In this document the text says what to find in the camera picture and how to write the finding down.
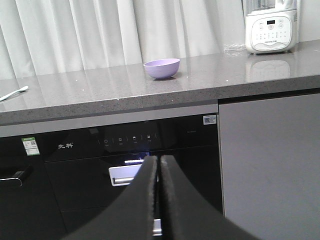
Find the black built-in dishwasher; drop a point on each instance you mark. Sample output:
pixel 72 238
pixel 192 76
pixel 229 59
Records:
pixel 28 208

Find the clear plastic wrap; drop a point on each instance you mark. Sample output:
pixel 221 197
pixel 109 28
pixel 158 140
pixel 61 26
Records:
pixel 234 49

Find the pale green plastic spoon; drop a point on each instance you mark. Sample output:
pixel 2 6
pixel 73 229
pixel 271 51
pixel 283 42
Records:
pixel 22 89

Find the black drawer disinfection cabinet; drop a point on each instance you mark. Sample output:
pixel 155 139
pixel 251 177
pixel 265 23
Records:
pixel 89 161

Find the purple plastic bowl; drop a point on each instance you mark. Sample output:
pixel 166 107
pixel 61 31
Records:
pixel 162 68

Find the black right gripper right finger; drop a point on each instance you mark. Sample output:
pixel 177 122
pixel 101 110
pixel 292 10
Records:
pixel 185 214

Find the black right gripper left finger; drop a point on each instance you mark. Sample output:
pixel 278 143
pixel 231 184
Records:
pixel 131 215

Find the white blender appliance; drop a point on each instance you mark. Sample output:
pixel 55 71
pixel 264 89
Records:
pixel 270 25

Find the white curtain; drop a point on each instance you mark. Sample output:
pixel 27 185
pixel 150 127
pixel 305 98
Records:
pixel 41 37

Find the grey cabinet door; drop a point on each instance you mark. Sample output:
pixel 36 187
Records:
pixel 270 155

